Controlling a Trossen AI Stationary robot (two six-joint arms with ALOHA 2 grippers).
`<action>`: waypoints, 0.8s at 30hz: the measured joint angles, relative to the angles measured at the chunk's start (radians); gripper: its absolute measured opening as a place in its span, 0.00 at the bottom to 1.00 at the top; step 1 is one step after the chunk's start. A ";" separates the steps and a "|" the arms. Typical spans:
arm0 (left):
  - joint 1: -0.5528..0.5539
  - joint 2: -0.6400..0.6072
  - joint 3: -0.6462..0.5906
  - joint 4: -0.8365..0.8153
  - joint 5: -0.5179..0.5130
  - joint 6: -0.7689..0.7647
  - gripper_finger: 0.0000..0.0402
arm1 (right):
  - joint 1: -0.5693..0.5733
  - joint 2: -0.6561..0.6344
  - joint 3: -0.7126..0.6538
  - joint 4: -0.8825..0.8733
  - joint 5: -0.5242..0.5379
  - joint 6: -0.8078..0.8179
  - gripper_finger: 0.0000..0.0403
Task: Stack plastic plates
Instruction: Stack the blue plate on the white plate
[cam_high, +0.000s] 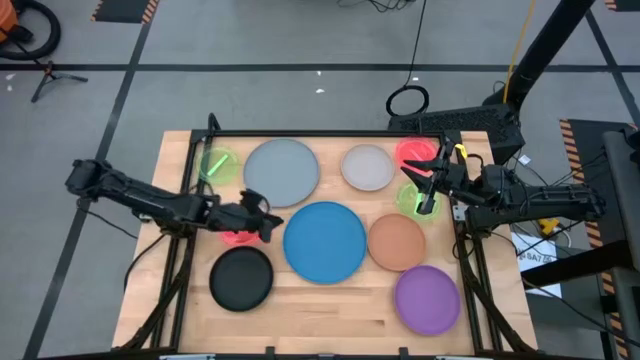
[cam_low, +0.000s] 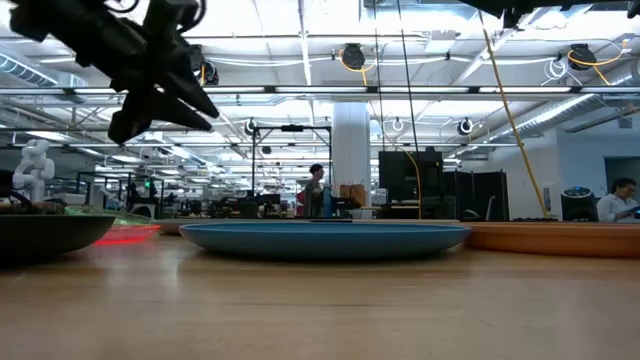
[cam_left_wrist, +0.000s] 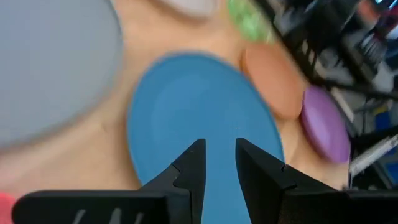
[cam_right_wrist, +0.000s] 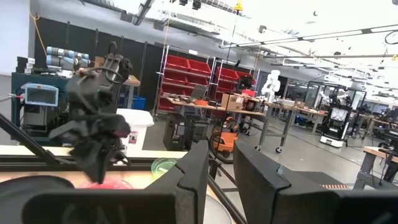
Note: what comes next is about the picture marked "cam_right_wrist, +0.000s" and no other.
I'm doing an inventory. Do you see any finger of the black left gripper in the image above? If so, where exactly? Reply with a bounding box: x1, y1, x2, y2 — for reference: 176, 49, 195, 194
89, 147, 110, 185
68, 147, 96, 180

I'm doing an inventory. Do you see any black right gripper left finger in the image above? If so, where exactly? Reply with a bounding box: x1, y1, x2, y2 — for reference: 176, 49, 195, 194
21, 139, 210, 224

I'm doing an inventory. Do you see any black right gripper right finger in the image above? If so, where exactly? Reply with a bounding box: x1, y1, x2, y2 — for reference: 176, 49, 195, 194
233, 139, 398, 224

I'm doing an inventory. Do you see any red translucent plastic plate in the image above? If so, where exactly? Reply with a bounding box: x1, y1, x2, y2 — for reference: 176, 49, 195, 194
79, 177, 134, 190

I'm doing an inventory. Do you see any grey plastic plate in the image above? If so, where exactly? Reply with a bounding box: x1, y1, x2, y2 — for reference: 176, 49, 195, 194
203, 194, 234, 224

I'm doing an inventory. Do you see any black plastic plate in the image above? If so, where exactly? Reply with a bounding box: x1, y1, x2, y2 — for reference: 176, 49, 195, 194
0, 175, 75, 224

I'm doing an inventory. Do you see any white trash bin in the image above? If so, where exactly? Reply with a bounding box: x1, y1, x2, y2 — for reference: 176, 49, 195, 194
116, 108, 155, 152

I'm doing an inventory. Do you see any hazard-striped black floor mat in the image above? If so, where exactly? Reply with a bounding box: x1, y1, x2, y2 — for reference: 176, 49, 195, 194
292, 170, 349, 190

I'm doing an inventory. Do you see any blue plastic bin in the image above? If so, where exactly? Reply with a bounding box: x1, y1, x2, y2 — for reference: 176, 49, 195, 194
119, 93, 147, 111

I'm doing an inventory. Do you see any blue-framed screen pendant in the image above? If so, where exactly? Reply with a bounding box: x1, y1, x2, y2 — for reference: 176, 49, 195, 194
24, 83, 60, 108

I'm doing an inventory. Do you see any orange shop vacuum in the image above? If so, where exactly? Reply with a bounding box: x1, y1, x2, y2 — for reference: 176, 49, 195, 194
210, 116, 241, 165

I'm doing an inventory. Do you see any teal metal cabinet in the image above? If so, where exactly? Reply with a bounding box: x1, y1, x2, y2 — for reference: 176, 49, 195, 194
11, 72, 72, 144

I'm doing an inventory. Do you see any wooden workbench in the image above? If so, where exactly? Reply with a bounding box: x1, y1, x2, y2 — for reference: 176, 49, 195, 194
264, 100, 328, 154
353, 145, 398, 190
164, 95, 267, 153

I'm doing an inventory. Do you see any brown cardboard box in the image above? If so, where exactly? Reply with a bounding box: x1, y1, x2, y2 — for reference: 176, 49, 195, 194
221, 93, 244, 111

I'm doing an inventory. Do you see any black mobile robot cart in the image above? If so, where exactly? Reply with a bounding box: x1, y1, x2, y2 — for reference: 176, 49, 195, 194
319, 102, 354, 148

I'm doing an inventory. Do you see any red bin shelf rack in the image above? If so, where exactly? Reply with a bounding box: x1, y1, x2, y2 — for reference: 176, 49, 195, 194
156, 46, 216, 114
214, 60, 261, 103

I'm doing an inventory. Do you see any grey laptop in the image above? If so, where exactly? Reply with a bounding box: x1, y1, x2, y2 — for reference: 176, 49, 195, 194
190, 84, 208, 100

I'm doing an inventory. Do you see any long ceiling light strip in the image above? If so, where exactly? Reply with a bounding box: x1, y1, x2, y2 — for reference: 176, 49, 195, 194
218, 24, 398, 49

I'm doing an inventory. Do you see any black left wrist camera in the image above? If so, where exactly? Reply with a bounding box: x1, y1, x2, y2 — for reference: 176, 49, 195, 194
107, 115, 132, 139

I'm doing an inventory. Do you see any black aluminium table frame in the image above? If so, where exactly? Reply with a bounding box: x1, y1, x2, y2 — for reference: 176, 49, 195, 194
0, 113, 248, 224

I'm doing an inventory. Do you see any black partition wall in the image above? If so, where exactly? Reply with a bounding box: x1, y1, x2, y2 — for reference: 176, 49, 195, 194
33, 17, 163, 110

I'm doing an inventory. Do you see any orange hanging cord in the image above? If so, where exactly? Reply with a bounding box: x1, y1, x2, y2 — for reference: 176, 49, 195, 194
29, 12, 48, 57

